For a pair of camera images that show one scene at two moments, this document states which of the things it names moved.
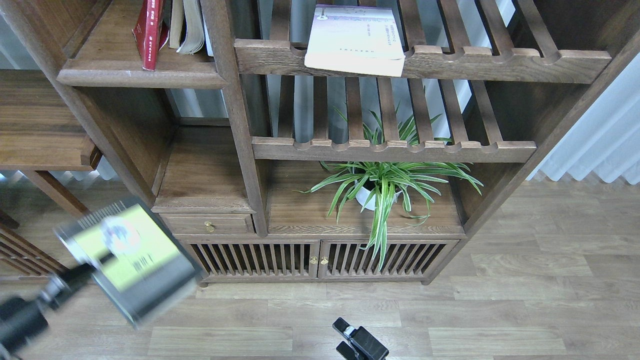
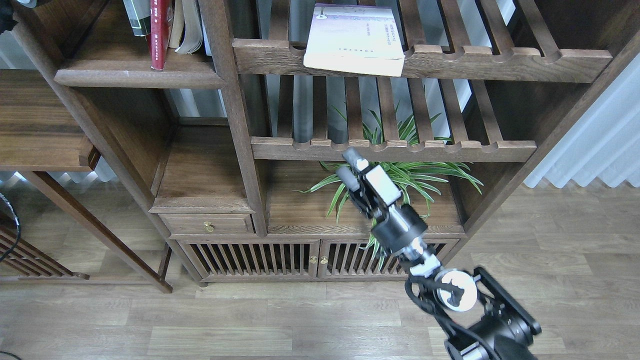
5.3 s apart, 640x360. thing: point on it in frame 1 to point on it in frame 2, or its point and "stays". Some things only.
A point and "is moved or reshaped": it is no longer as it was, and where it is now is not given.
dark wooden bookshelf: x=327 y=141 stays
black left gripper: x=20 y=320 to x=7 y=22
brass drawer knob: x=209 y=226 stays
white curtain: x=605 y=141 stays
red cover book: x=151 y=32 is moved or reshaped
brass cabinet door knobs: x=314 y=261 stays
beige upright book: x=176 y=22 stays
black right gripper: x=362 y=345 to x=378 y=196
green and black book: x=152 y=271 to x=139 y=13
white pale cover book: x=355 y=39 stays
